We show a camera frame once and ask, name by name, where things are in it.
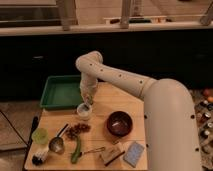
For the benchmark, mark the green plastic cup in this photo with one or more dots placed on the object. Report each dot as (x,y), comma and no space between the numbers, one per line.
(40,136)

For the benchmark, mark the black white brush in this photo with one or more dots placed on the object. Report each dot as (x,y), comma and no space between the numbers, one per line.
(40,157)

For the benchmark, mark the blue sponge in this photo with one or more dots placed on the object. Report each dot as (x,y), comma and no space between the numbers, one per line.
(133,154)

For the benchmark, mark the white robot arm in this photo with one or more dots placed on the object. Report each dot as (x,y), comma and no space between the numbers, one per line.
(171,131)

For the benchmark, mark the green plastic tray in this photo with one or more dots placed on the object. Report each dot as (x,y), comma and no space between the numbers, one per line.
(61,93)

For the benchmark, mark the dark red bowl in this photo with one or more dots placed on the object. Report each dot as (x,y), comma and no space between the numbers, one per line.
(119,123)

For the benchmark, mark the white paper cup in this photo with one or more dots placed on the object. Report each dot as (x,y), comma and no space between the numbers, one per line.
(84,111)

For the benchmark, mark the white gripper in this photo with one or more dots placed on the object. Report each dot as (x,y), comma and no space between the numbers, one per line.
(88,88)

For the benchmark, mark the metal measuring scoop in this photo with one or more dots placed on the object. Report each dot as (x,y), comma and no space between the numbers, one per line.
(56,144)

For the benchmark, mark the wooden block with black edge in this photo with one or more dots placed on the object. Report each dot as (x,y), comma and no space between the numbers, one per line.
(110,154)

